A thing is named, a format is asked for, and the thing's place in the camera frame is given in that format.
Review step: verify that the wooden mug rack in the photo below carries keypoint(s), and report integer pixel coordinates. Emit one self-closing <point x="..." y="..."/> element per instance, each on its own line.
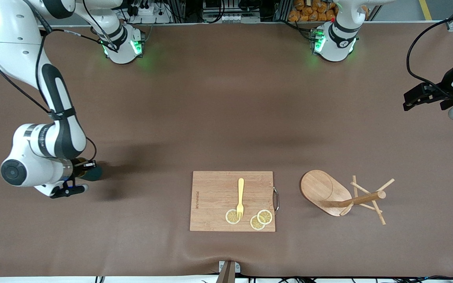
<point x="321" y="188"/>

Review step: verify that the yellow plastic fork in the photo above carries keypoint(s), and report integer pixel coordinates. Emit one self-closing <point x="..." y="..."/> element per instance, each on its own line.
<point x="240" y="192"/>

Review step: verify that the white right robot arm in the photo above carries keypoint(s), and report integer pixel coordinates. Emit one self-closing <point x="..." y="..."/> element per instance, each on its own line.
<point x="14" y="35"/>

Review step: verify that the dark teal mug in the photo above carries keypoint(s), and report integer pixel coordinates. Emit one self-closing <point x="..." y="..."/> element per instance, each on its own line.
<point x="95" y="173"/>

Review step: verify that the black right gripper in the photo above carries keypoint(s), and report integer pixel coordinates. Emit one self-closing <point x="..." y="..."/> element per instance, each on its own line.
<point x="78" y="167"/>

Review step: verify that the white power strip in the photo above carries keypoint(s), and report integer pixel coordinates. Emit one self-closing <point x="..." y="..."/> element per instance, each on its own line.
<point x="151" y="15"/>

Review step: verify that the orange snack bags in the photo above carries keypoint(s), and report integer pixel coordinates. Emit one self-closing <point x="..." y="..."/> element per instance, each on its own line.
<point x="313" y="11"/>

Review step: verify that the lemon slice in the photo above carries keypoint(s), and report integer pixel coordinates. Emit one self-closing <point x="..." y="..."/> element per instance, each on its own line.
<point x="265" y="216"/>
<point x="256" y="224"/>
<point x="231" y="217"/>

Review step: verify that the wooden cutting board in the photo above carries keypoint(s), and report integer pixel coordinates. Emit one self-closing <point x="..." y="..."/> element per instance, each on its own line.
<point x="214" y="196"/>

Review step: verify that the grey electronics box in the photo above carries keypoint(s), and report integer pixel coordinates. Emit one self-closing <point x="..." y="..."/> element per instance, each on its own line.
<point x="230" y="13"/>

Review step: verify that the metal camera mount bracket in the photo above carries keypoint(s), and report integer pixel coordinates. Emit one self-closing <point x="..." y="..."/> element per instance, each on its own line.
<point x="228" y="271"/>

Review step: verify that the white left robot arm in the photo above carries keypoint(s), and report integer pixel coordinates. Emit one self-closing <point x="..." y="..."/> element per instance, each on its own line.
<point x="334" y="49"/>

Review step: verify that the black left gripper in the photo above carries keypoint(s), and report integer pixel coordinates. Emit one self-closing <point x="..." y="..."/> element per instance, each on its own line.
<point x="445" y="87"/>

